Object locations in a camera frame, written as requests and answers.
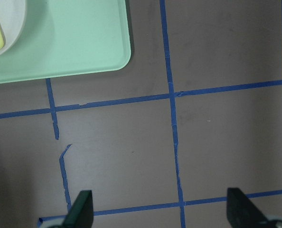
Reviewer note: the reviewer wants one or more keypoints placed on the white round plate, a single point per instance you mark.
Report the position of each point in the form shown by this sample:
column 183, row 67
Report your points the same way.
column 12, row 19

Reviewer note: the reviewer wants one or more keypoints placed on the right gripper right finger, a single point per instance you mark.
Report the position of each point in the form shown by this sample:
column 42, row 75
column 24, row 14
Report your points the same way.
column 241, row 212

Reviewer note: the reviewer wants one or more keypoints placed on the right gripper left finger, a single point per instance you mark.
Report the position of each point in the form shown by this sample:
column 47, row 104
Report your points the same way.
column 81, row 214

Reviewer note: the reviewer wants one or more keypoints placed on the light green rectangular tray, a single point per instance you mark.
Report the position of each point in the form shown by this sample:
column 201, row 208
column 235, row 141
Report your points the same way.
column 68, row 37

